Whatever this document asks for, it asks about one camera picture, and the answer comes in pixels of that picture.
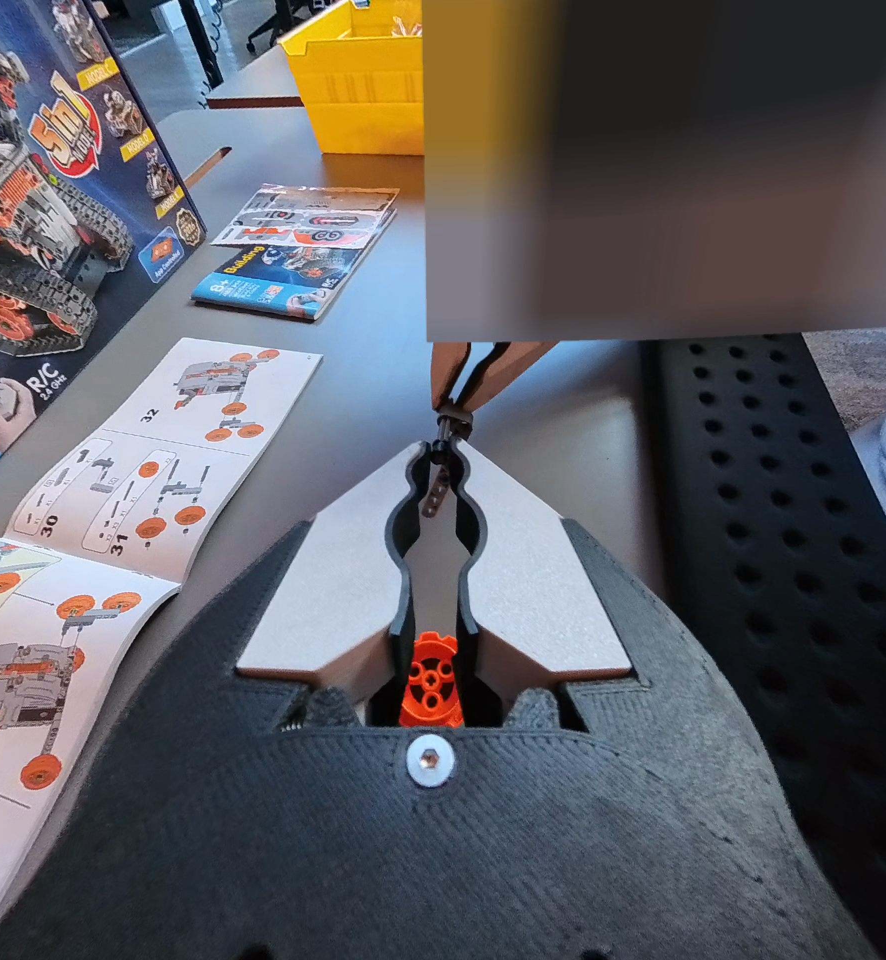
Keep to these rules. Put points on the brown-edged neighbouring desk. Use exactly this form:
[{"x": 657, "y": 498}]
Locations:
[{"x": 263, "y": 82}]

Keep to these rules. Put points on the grey beam axle assembly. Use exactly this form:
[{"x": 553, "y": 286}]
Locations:
[{"x": 454, "y": 416}]

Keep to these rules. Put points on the orange toothed sprocket wheel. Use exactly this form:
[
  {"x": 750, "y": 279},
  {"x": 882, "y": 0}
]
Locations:
[{"x": 429, "y": 675}]

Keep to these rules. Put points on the clear plastic bags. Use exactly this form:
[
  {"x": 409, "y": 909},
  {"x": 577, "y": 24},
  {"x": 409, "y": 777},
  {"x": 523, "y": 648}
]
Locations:
[{"x": 405, "y": 26}]

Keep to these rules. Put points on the open building instruction booklet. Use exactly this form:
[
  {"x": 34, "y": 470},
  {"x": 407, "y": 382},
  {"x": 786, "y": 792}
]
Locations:
[{"x": 150, "y": 487}]

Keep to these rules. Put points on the black perforated chair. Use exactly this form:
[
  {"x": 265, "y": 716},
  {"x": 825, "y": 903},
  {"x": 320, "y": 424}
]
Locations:
[{"x": 772, "y": 525}]

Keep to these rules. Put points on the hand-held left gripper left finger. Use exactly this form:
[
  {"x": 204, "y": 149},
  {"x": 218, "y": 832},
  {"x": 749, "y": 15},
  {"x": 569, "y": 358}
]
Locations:
[{"x": 323, "y": 600}]

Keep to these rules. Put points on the grey desk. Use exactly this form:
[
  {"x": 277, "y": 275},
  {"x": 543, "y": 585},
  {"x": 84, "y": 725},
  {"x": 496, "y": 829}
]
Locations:
[{"x": 353, "y": 375}]

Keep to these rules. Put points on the yellow plastic bin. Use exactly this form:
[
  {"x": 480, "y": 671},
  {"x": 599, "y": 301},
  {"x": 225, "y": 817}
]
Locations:
[{"x": 360, "y": 97}]

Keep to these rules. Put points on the blue toy robot box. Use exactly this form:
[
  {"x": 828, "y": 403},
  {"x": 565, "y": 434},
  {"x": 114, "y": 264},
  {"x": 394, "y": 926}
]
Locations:
[{"x": 53, "y": 225}]

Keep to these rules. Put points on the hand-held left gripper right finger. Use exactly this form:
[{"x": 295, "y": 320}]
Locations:
[{"x": 548, "y": 600}]

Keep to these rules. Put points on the blue booklet and sticker sheet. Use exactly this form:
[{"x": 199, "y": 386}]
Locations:
[{"x": 285, "y": 285}]

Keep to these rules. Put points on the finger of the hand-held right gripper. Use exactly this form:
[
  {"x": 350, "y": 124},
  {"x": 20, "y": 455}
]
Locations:
[
  {"x": 514, "y": 356},
  {"x": 446, "y": 367}
]

